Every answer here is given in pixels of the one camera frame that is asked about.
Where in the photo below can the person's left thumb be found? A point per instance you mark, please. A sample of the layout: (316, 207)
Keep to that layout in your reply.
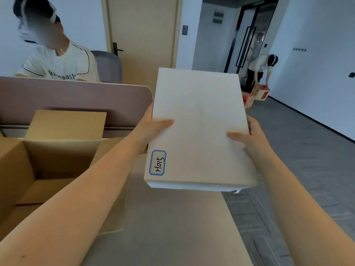
(163, 126)

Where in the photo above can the person's right forearm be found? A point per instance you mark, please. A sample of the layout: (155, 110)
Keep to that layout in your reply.
(302, 210)

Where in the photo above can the white box with blue-bordered label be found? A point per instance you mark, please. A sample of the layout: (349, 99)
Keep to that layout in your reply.
(199, 130)

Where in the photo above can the red and white carton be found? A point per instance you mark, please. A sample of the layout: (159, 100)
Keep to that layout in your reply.
(247, 99)
(262, 92)

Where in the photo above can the light wooden door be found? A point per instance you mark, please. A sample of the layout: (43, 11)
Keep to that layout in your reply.
(141, 38)

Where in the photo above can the grey office chair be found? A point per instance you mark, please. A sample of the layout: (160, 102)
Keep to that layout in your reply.
(109, 66)

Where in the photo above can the person's left hand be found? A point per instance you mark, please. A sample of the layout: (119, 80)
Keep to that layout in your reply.
(144, 130)

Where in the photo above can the black framed glass door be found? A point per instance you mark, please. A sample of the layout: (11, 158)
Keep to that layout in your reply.
(246, 38)

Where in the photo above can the person's right thumb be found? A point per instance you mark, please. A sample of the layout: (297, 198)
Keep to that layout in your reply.
(237, 135)

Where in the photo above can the wall switch row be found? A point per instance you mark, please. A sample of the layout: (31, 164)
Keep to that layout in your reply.
(299, 49)

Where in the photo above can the person's right hand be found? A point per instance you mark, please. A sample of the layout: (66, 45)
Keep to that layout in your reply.
(256, 141)

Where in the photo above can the open brown cardboard box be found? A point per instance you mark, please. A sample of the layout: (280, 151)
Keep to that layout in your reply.
(52, 166)

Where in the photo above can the black wall access panel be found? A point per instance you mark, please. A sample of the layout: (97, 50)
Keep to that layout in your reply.
(184, 29)

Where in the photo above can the brown desk partition panel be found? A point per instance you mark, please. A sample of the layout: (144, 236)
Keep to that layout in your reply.
(75, 101)

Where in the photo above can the green wall sign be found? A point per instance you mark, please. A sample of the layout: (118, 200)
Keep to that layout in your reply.
(218, 17)

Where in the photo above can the person's left forearm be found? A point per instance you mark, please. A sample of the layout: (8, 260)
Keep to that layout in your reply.
(66, 207)

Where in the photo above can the white headset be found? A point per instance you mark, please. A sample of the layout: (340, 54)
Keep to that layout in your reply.
(25, 24)

